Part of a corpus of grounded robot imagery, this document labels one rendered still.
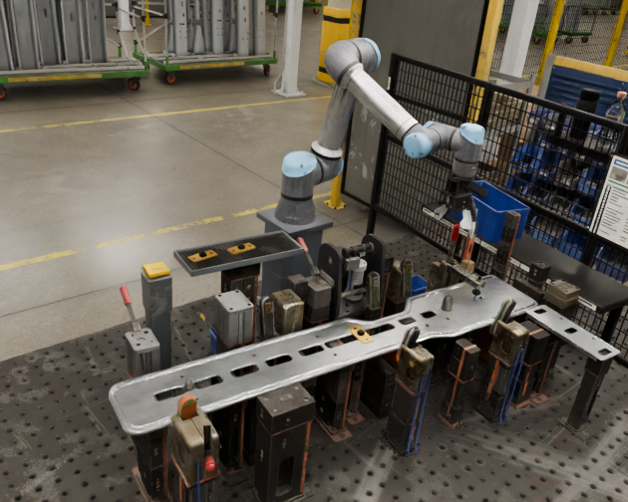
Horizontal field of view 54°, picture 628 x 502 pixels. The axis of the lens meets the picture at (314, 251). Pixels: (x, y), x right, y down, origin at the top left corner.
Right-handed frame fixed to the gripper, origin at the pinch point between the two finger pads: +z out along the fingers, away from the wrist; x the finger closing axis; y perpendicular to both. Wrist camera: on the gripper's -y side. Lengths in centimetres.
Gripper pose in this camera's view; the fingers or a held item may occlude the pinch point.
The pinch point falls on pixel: (456, 229)
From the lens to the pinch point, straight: 209.5
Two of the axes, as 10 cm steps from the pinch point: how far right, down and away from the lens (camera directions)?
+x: 5.3, 4.3, -7.3
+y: -8.4, 1.8, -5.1
